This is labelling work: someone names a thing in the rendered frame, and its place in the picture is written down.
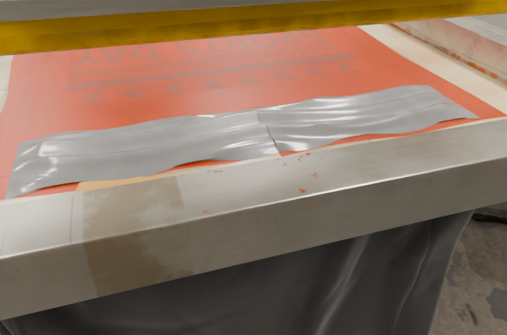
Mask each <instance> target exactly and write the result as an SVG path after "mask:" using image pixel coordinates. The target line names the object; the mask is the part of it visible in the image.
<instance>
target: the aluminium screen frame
mask: <svg viewBox="0 0 507 335"><path fill-rule="evenodd" d="M388 24H389V25H391V26H393V27H395V28H397V29H399V30H401V31H402V32H405V33H407V34H408V35H411V36H413V37H414V38H417V39H419V40H420V41H423V42H425V43H426V44H427V45H430V46H432V47H433V48H436V49H438V50H440V51H442V52H444V53H446V54H448V55H450V56H452V57H453V58H455V59H457V60H459V61H461V62H463V63H465V64H467V65H469V66H471V67H473V68H475V69H477V70H478V71H480V72H482V73H484V74H486V75H488V76H490V77H492V78H494V79H496V80H498V81H500V82H502V83H503V84H505V85H507V30H505V29H501V28H499V27H497V26H494V25H491V24H489V23H486V22H484V21H481V20H478V19H476V18H474V17H455V18H446V19H437V20H419V21H410V22H401V23H388ZM505 201H507V118H506V119H501V120H496V121H489V122H484V123H479V124H471V125H466V126H462V127H457V128H449V129H444V130H439V131H431V132H427V133H422V134H414V135H409V136H405V137H396V138H392V139H387V140H379V141H374V142H369V143H361V144H357V145H352V146H344V147H339V148H335V149H326V150H321V151H317V152H309V153H304V154H299V155H292V156H287V157H282V158H274V159H269V160H265V161H256V162H251V163H247V164H239V165H234V166H229V167H222V168H217V169H212V170H207V171H199V172H195V173H190V174H181V175H177V176H172V177H164V178H159V179H155V180H147V181H142V182H137V183H129V184H124V185H120V186H112V187H107V188H102V189H94V190H90V191H85V192H77V193H72V194H68V195H59V196H54V197H50V198H42V199H37V200H32V201H24V202H20V203H15V204H6V205H2V206H0V321H1V320H5V319H8V318H14V317H17V316H21V315H27V314H30V313H34V312H40V311H43V310H47V309H52V308H56V307H60V306H65V305H69V304H73V303H78V302H81V301H85V300H91V299H94V298H98V297H104V296H107V295H111V294H116V293H120V292H124V291H127V290H133V289H137V288H140V287H145V286H149V285H153V284H158V283H162V282H166V281H171V280H175V279H178V278H184V277H188V276H191V275H197V274H201V273H204V272H209V271H213V270H217V269H222V268H226V267H230V266H235V265H239V264H242V263H248V262H252V261H255V260H261V259H265V258H268V257H273V256H278V255H281V254H286V253H290V252H294V251H297V250H303V249H306V248H310V247H316V246H319V245H323V244H329V243H332V242H335V241H342V240H345V239H348V238H354V237H358V236H361V235H367V234H370V233H374V232H380V231H383V230H387V229H393V228H396V227H399V226H406V225H409V224H412V223H418V222H422V221H425V220H431V219H434V218H438V217H444V216H447V215H451V214H457V213H460V212H463V211H470V210H473V209H476V208H480V207H486V206H489V205H492V204H499V203H502V202H505Z"/></svg>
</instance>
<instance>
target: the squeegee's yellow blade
mask: <svg viewBox="0 0 507 335"><path fill-rule="evenodd" d="M491 1H501V0H331V1H319V2H297V3H285V4H273V5H251V6H239V7H227V8H205V9H193V10H181V11H159V12H146V13H135V14H113V15H100V16H89V17H66V18H54V19H43V20H20V21H8V22H0V38H2V37H13V36H23V35H43V34H54V33H64V32H84V31H94V30H104V29H124V28H135V27H145V26H165V25H176V24H186V23H206V22H217V21H227V20H246V19H257V18H267V17H287V16H298V15H308V14H328V13H339V12H349V11H369V10H379V9H390V8H409V7H419V6H430V5H450V4H460V3H471V2H491Z"/></svg>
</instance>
